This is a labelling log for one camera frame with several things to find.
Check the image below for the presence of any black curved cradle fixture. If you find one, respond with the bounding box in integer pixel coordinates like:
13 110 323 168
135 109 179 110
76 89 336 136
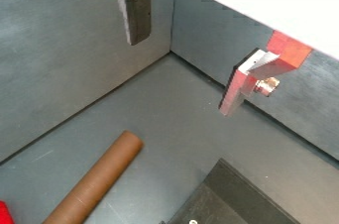
159 159 300 224

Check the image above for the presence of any red shape-sorting block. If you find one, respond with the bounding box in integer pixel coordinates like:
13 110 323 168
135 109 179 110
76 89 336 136
0 201 15 224

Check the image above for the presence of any gripper silver red-lit right finger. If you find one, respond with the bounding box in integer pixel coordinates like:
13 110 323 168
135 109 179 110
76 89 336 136
220 31 312 116

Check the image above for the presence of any brown oval cylinder peg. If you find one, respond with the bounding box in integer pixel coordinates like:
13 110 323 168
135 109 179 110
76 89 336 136
43 131 143 224

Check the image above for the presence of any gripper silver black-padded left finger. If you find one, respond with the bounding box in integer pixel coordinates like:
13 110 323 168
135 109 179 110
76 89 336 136
117 0 151 46

